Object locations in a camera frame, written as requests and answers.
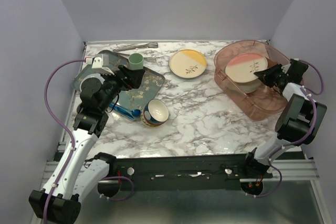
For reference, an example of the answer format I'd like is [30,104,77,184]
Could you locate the transparent pink plastic bin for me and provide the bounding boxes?
[214,40,290,121]

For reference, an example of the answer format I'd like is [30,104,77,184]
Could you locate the blue spoon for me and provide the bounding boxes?
[109,103,141,121]

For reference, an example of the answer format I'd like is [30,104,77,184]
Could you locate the yellow and cream plate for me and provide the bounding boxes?
[169,49,207,79]

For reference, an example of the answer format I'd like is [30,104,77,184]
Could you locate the floral teal tray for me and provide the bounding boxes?
[72,49,166,121]

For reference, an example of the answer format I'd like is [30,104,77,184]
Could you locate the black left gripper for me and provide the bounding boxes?
[100,65,145,112]

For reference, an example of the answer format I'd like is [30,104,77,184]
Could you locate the green plastic cup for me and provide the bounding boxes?
[128,53,144,70]

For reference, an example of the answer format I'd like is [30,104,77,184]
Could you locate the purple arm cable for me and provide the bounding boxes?
[43,59,134,224]
[244,60,325,199]

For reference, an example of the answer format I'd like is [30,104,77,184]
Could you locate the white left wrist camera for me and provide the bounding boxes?
[85,54,114,76]

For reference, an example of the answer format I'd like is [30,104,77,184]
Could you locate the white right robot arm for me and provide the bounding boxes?
[241,59,327,178]

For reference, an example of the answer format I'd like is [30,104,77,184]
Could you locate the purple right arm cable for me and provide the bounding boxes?
[244,60,325,199]

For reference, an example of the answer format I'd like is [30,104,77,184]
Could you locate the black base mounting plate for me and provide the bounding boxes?
[86,153,274,190]

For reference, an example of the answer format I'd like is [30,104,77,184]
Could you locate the aluminium frame rail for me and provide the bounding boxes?
[41,159,319,186]

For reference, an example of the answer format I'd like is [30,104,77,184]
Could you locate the cream divided bowl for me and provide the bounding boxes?
[236,79,262,94]

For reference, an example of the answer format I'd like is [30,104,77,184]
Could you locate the metal serving tongs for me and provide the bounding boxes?
[113,42,159,52]

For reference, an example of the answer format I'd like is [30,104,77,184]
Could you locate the light blue saucer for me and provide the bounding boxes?
[79,73,104,90]

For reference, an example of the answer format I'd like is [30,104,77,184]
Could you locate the patterned ceramic bowl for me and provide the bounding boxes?
[141,99,170,127]

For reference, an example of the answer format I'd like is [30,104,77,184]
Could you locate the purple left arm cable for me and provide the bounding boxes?
[43,59,134,224]

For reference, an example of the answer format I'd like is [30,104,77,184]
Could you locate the pink and cream plate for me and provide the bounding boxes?
[225,53,268,83]

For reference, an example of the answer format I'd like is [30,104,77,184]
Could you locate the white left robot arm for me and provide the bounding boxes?
[28,65,145,223]

